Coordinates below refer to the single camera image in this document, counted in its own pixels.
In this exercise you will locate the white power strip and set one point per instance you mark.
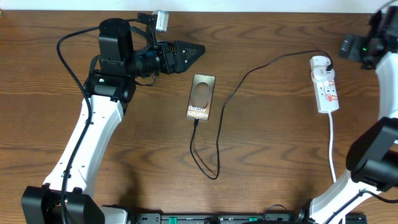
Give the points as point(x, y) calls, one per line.
point(325, 90)

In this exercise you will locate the white charger plug adapter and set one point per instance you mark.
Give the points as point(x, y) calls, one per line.
point(321, 61)

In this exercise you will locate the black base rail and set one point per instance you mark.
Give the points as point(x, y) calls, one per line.
point(156, 218)

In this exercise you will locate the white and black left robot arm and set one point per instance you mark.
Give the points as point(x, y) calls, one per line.
point(129, 50)

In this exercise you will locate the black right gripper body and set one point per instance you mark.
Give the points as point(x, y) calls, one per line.
point(359, 49)

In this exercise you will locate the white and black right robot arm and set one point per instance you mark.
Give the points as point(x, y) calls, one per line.
point(371, 165)

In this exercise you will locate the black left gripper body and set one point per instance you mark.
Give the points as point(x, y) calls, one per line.
point(165, 66)

